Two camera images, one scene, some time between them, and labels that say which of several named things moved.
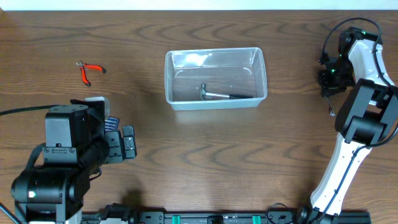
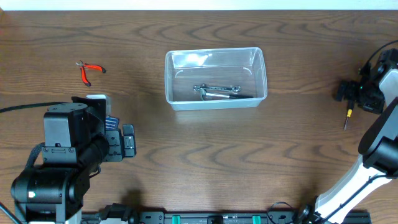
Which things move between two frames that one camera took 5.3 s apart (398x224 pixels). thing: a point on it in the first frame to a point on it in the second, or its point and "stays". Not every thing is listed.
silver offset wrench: (332, 113) to (237, 88)
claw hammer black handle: (204, 94) stays
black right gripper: (328, 89) to (352, 93)
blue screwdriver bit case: (111, 124) stays
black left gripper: (115, 147) stays
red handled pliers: (84, 66) stays
